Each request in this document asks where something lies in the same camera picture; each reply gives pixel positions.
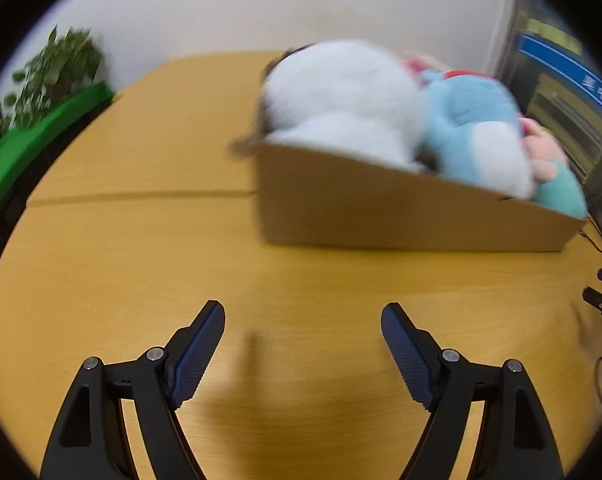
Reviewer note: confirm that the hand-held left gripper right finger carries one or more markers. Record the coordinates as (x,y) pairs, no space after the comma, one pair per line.
(406,350)

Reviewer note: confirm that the brown cardboard box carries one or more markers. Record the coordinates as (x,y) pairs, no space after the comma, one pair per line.
(381,210)

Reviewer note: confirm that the blue banner strip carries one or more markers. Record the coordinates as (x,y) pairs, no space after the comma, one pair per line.
(556,55)

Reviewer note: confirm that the green potted plant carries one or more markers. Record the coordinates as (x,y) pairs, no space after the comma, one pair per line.
(61,70)

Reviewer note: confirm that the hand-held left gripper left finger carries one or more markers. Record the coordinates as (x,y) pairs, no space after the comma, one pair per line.
(196,355)

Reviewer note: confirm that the row of yellow sticky notes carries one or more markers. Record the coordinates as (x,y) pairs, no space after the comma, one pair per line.
(551,32)

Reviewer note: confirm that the white plush toy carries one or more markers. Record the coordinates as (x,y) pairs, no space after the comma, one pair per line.
(341,95)

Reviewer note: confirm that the pink pig plush toy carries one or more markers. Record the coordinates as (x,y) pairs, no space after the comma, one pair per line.
(556,185)

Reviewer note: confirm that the blue cat plush toy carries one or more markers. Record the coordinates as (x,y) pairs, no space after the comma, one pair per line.
(471,110)

